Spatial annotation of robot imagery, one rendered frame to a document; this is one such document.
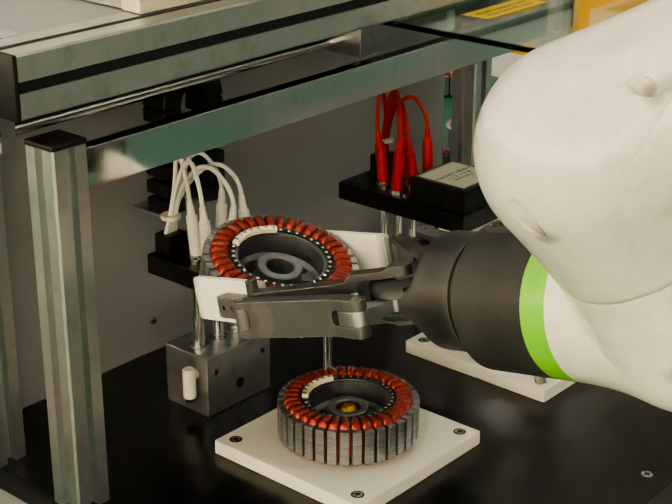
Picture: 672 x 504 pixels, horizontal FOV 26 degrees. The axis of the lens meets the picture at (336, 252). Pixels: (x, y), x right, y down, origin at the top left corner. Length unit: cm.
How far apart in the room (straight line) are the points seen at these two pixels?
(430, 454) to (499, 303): 33
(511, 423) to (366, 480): 16
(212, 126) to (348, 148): 40
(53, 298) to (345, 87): 32
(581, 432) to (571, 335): 42
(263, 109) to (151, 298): 26
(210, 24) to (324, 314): 28
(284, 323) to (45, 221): 20
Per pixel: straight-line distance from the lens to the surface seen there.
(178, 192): 119
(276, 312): 92
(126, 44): 103
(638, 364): 76
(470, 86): 152
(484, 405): 124
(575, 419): 123
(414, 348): 132
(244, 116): 112
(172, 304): 134
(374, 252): 104
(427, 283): 88
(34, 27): 105
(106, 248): 127
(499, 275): 83
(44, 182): 100
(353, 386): 118
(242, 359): 123
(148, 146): 105
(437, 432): 117
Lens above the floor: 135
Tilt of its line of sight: 22 degrees down
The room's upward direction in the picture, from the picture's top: straight up
